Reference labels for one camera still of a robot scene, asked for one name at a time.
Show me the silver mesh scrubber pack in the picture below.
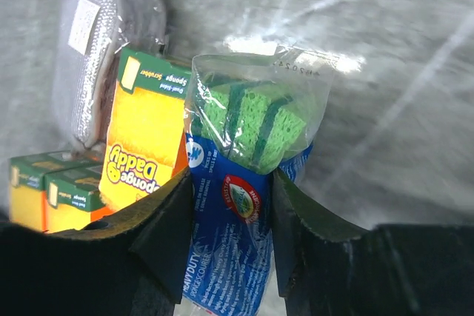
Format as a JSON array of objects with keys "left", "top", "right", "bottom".
[{"left": 53, "top": 0, "right": 167, "bottom": 152}]

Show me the orange sponge pack right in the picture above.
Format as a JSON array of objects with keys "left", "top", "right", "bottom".
[{"left": 44, "top": 164, "right": 113, "bottom": 233}]

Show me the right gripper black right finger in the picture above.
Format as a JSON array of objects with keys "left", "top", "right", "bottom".
[{"left": 272, "top": 170, "right": 473, "bottom": 315}]

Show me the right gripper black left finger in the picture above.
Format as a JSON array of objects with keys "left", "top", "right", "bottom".
[{"left": 1, "top": 170, "right": 193, "bottom": 315}]

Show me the orange sponge pack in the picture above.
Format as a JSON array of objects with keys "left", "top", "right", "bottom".
[
  {"left": 44, "top": 164, "right": 113, "bottom": 233},
  {"left": 9, "top": 151, "right": 96, "bottom": 232},
  {"left": 99, "top": 47, "right": 191, "bottom": 212}
]

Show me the blue green sponge pack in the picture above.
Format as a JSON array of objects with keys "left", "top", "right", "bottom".
[{"left": 183, "top": 47, "right": 336, "bottom": 315}]

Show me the orange sponge pack upper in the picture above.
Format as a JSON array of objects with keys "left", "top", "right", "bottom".
[{"left": 99, "top": 47, "right": 191, "bottom": 212}]

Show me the orange sponge pack left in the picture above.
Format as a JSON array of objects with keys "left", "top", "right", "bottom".
[{"left": 9, "top": 151, "right": 96, "bottom": 232}]

